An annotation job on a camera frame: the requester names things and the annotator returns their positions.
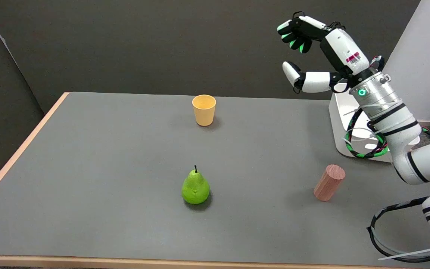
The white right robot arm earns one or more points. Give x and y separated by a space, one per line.
405 130

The yellow cup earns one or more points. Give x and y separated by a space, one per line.
203 110

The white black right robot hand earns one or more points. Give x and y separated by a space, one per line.
343 48

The green pear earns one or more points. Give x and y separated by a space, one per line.
195 188

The white plastic bin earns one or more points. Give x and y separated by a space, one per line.
345 123

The wooden cylinder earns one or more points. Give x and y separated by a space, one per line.
329 182

